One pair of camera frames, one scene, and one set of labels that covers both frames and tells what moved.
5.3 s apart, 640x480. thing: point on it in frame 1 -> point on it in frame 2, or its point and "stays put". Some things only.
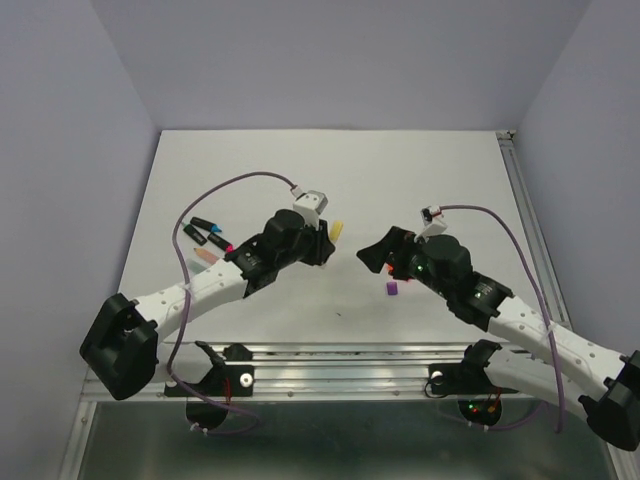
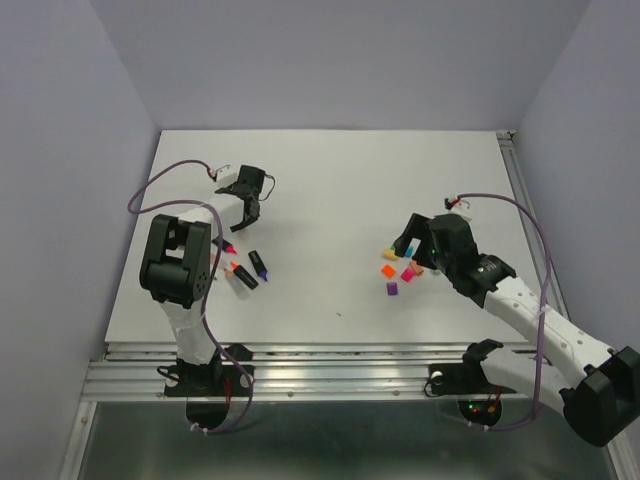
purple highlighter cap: (392, 288) stays put
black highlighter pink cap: (221, 243) stays put
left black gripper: (321, 246) -> (236, 227)
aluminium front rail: (333, 372) stays put
